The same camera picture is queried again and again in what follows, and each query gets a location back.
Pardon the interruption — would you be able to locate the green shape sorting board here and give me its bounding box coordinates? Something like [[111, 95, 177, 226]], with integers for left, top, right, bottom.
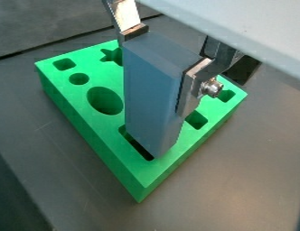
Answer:
[[35, 41, 246, 202]]

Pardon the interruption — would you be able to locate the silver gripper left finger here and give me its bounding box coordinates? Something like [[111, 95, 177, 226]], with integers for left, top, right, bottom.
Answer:
[[102, 0, 149, 45]]

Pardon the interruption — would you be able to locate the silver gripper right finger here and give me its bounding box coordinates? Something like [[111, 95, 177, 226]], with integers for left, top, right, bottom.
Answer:
[[175, 36, 243, 118]]

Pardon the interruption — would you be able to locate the blue rectangular block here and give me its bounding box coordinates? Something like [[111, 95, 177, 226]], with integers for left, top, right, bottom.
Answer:
[[122, 32, 199, 158]]

